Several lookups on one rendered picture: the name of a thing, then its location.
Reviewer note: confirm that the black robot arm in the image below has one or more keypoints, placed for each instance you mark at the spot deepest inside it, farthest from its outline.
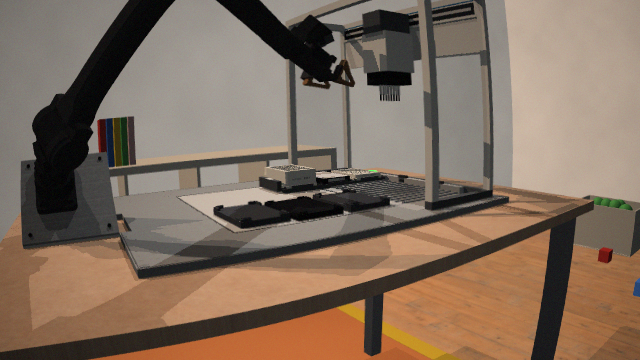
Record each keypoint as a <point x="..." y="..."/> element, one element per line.
<point x="65" y="147"/>

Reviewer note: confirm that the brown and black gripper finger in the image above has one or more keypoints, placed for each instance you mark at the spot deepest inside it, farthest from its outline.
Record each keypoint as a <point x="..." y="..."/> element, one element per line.
<point x="309" y="82"/>
<point x="347" y="71"/>

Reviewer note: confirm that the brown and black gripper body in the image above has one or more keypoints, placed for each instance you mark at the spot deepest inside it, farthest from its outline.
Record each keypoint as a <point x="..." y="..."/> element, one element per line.
<point x="317" y="70"/>

